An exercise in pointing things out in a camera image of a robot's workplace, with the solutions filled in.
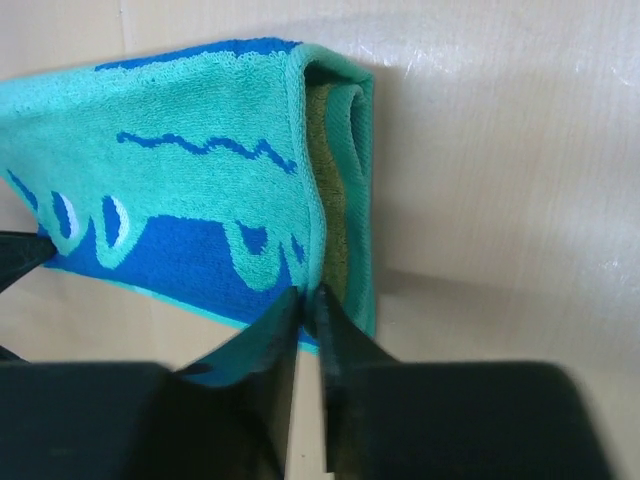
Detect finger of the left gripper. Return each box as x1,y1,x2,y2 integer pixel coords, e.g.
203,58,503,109
0,231,55,290

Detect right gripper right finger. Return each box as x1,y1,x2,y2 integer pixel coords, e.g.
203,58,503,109
312,284,415,479

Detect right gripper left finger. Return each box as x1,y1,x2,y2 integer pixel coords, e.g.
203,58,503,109
144,287,300,479

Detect teal patterned towel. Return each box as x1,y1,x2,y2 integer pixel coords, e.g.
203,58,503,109
1,38,376,334

